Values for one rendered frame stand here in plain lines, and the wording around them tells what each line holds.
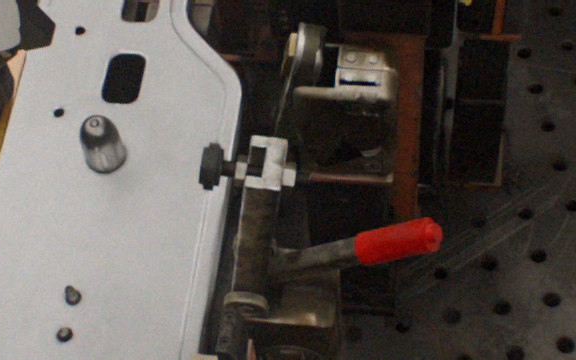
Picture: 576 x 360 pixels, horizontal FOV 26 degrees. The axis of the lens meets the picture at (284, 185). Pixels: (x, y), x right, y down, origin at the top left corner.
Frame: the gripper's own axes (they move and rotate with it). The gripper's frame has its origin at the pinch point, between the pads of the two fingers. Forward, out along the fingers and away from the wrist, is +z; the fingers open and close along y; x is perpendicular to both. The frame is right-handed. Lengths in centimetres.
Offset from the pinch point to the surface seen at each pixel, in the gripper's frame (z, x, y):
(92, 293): 27.4, 0.1, -1.4
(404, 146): 38.0, -21.3, -23.5
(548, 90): 58, -42, -38
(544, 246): 57, -23, -38
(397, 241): 13.5, 1.2, -24.2
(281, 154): 6.0, -0.1, -17.2
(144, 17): 31.4, -29.1, 0.4
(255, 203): 7.8, 2.4, -15.8
